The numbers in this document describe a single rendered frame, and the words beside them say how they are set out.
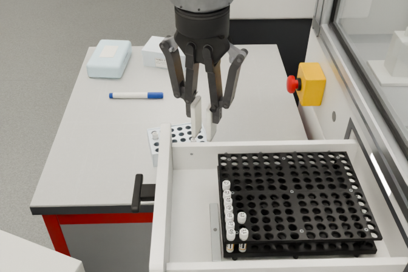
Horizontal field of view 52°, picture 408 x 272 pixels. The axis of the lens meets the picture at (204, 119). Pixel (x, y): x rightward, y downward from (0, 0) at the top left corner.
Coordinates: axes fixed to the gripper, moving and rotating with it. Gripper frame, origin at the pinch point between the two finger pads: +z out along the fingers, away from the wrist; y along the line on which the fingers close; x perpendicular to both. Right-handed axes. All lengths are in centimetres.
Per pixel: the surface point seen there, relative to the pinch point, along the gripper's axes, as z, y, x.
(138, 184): 5.0, -6.0, -12.7
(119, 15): 96, -148, 204
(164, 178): 3.5, -2.1, -11.5
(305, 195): 6.5, 18.4, -4.5
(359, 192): 6.6, 26.2, -0.9
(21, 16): 95, -217, 176
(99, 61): 16, -43, 32
